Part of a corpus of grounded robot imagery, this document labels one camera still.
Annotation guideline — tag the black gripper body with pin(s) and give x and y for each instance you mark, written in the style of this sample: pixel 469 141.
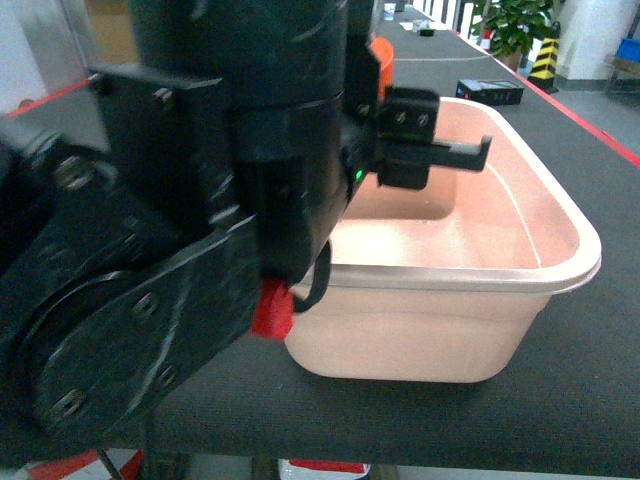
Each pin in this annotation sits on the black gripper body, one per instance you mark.
pixel 305 85

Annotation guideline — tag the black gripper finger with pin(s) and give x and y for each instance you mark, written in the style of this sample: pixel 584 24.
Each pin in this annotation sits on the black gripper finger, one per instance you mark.
pixel 406 143

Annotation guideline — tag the pink plastic storage box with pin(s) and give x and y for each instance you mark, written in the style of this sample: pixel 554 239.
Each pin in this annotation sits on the pink plastic storage box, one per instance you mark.
pixel 442 284

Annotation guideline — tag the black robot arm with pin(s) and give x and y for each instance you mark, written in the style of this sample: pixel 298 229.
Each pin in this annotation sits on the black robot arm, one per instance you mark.
pixel 121 271

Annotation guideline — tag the black rectangular device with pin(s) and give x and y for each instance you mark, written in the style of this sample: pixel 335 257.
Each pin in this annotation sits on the black rectangular device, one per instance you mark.
pixel 490 92

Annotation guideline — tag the red block on gripper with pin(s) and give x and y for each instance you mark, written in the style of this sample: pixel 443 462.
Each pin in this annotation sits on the red block on gripper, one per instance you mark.
pixel 274 314

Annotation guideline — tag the green potted plant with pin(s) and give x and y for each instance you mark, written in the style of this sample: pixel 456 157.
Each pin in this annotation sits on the green potted plant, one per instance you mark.
pixel 514 25

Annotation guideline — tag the steel shelf with blue bins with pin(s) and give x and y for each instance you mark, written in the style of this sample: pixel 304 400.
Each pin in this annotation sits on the steel shelf with blue bins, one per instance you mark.
pixel 623 67

